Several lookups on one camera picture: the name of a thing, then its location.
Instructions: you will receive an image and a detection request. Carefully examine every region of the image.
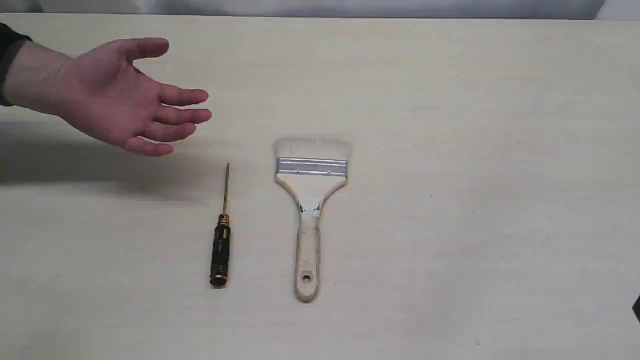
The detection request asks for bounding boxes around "wide wooden paint brush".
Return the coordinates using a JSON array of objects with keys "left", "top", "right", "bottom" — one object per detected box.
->
[{"left": 273, "top": 137, "right": 352, "bottom": 304}]

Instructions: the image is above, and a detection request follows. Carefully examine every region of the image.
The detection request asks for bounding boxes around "forearm with dark sleeve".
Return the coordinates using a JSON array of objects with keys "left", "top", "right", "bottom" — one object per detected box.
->
[{"left": 0, "top": 23, "right": 73, "bottom": 115}]

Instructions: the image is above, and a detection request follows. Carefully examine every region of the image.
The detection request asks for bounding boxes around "open bare human hand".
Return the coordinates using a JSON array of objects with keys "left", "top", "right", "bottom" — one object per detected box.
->
[{"left": 49, "top": 38, "right": 212, "bottom": 157}]

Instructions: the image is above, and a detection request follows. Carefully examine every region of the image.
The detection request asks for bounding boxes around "black gold handled screwdriver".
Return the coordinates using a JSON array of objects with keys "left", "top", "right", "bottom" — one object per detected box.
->
[{"left": 209, "top": 162, "right": 232, "bottom": 289}]

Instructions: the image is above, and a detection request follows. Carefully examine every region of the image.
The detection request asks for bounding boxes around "dark object at right edge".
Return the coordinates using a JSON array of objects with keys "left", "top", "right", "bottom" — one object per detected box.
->
[{"left": 631, "top": 296, "right": 640, "bottom": 322}]

